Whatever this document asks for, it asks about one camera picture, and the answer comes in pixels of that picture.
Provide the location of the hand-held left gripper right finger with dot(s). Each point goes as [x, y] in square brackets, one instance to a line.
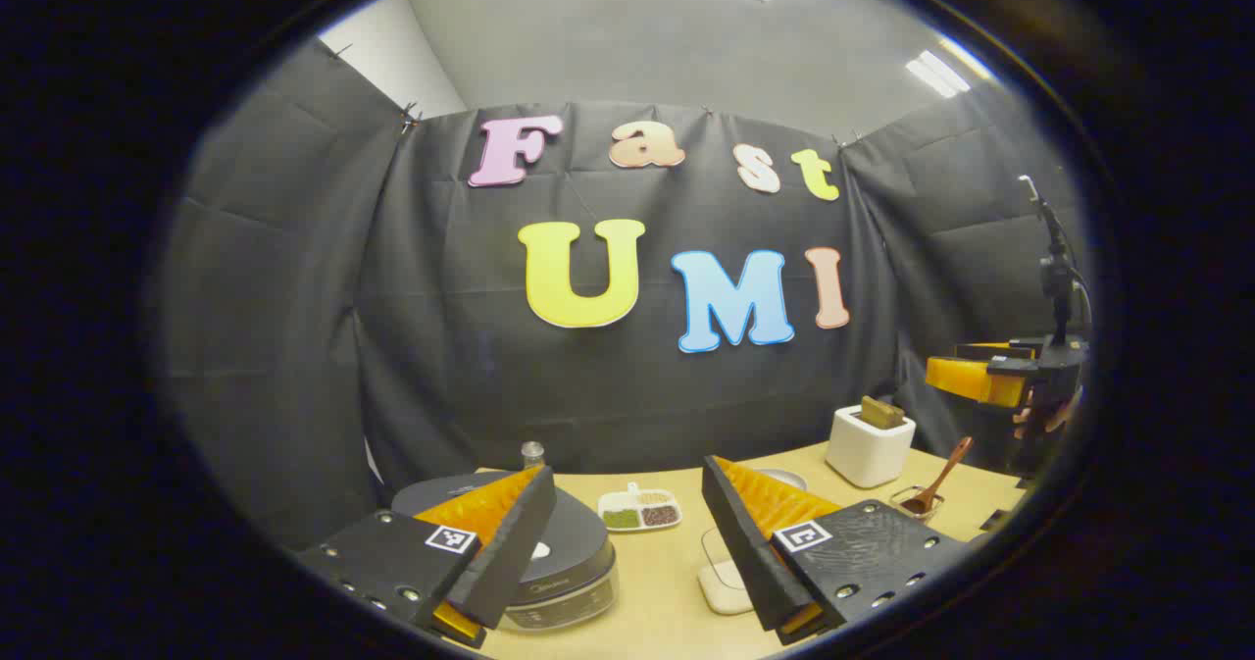
[745, 552]

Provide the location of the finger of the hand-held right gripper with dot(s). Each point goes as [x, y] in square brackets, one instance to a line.
[985, 350]
[966, 378]

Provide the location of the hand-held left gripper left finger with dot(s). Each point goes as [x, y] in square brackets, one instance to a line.
[510, 552]

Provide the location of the dark grey rice cooker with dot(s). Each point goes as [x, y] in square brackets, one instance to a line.
[578, 542]

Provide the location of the brown wooden spoon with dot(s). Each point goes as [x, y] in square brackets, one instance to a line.
[936, 482]

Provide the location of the white round plate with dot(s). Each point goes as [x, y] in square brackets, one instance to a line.
[786, 480]

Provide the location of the brown toast slice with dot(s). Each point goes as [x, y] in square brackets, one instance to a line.
[882, 413]

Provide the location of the dark red bean pile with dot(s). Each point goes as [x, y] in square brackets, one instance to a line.
[660, 516]

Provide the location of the small clear glass bottle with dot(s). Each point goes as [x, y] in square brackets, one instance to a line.
[532, 456]

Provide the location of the pale yellow bean pile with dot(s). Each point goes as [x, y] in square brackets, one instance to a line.
[654, 497]

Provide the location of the green bean pile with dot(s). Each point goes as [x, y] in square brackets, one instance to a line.
[620, 519]

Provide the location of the white divided dish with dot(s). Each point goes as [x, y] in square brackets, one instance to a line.
[639, 505]

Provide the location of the white toaster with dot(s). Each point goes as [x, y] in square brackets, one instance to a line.
[868, 449]

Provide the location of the black backdrop cloth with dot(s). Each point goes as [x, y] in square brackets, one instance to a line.
[441, 297]

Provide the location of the small ceiling light panel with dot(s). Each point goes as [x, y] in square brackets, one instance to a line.
[938, 72]

